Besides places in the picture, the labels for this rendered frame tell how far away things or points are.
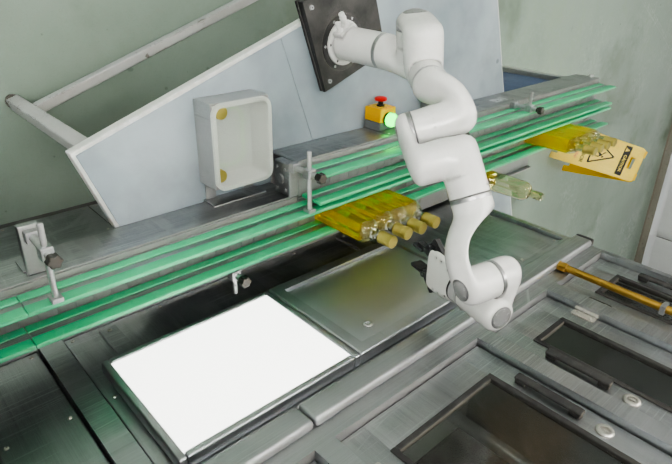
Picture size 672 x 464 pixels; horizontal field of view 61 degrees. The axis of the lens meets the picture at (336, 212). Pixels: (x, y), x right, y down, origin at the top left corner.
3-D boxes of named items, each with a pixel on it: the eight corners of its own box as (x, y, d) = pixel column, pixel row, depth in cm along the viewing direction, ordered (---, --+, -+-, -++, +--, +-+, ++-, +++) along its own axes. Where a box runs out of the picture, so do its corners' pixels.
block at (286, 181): (272, 191, 157) (288, 198, 153) (271, 158, 153) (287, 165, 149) (283, 188, 160) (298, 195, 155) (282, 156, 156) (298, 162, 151)
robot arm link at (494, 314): (492, 276, 108) (530, 263, 112) (457, 252, 117) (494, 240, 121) (486, 339, 115) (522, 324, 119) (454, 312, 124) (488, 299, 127)
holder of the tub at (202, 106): (202, 201, 150) (217, 210, 145) (192, 98, 139) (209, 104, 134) (255, 185, 161) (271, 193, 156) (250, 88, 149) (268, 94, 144)
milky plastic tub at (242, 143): (200, 183, 148) (218, 193, 142) (192, 98, 138) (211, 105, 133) (255, 168, 159) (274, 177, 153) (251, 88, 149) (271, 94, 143)
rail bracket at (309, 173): (288, 205, 154) (318, 220, 145) (287, 145, 147) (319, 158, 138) (297, 202, 155) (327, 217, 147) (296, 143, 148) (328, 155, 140)
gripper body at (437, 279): (474, 304, 129) (443, 280, 138) (479, 264, 125) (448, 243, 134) (447, 312, 126) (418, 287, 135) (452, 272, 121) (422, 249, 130)
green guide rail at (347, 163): (301, 171, 153) (320, 180, 147) (301, 168, 152) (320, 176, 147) (598, 85, 260) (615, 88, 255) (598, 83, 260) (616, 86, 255)
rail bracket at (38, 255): (17, 270, 120) (53, 317, 105) (-1, 198, 113) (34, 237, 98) (41, 263, 123) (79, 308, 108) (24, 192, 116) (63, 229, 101)
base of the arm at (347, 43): (316, 28, 154) (357, 36, 144) (345, 0, 158) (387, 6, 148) (336, 73, 165) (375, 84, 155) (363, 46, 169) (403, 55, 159)
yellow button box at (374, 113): (363, 126, 183) (379, 131, 178) (364, 103, 180) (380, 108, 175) (378, 122, 187) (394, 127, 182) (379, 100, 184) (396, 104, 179)
